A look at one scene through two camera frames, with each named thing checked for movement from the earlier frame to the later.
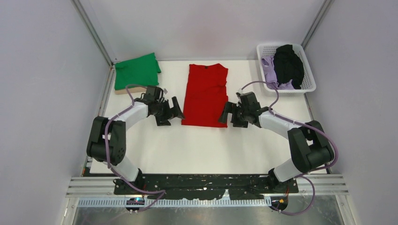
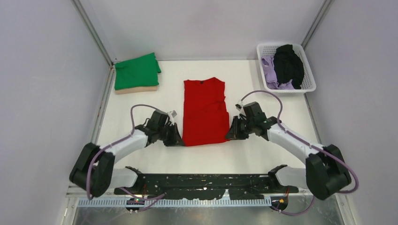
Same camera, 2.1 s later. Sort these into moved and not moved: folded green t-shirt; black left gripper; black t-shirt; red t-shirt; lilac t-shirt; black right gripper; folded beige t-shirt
Moved: red t-shirt; black left gripper; black right gripper
Not moved: black t-shirt; lilac t-shirt; folded beige t-shirt; folded green t-shirt
